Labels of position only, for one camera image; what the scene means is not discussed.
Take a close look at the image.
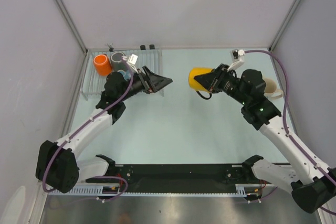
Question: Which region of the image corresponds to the beige patterned ceramic mug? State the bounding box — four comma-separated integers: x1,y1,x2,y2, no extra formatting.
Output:
263,78,284,101

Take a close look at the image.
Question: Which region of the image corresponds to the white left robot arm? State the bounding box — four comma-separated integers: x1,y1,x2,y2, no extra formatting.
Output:
35,66,173,193

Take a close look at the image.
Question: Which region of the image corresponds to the clear acrylic dish rack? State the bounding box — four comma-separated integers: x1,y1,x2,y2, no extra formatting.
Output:
81,45,163,99

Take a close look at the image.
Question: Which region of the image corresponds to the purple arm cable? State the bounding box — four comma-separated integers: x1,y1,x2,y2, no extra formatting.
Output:
41,55,137,193
243,49,336,216

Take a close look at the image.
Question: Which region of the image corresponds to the orange cup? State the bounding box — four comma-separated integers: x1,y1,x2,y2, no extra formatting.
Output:
93,54,112,77

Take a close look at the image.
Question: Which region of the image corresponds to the yellow mug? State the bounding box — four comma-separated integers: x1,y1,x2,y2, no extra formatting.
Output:
188,67,213,100

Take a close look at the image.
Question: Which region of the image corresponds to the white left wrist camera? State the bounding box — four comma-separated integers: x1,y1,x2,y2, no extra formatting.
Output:
122,54,138,66

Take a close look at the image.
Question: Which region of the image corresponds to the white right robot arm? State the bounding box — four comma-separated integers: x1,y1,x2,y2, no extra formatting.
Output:
188,64,335,214

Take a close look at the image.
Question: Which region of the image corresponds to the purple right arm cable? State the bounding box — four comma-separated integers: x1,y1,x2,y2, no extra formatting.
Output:
243,49,336,216

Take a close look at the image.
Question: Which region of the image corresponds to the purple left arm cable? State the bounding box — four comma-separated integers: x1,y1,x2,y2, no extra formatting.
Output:
41,55,137,193

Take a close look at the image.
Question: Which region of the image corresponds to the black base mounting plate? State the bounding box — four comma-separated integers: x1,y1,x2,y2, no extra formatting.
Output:
85,163,275,194

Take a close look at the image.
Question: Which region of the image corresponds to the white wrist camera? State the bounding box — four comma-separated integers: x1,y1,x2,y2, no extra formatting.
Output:
228,49,245,71
122,54,138,66

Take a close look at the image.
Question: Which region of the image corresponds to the slotted cable duct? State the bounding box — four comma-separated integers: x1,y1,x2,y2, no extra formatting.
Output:
49,185,261,197

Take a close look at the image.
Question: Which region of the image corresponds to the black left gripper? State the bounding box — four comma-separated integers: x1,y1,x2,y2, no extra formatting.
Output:
119,66,172,102

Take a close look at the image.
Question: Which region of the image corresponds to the grey mug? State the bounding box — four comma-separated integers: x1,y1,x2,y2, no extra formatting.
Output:
110,51,127,71

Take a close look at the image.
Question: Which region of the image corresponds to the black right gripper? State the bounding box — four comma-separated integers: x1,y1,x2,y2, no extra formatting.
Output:
194,63,249,105

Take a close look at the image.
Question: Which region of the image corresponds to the light blue mug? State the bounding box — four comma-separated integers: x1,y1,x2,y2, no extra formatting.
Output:
118,69,131,80

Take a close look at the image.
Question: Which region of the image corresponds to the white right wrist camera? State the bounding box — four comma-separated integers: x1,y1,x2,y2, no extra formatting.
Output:
228,49,245,71

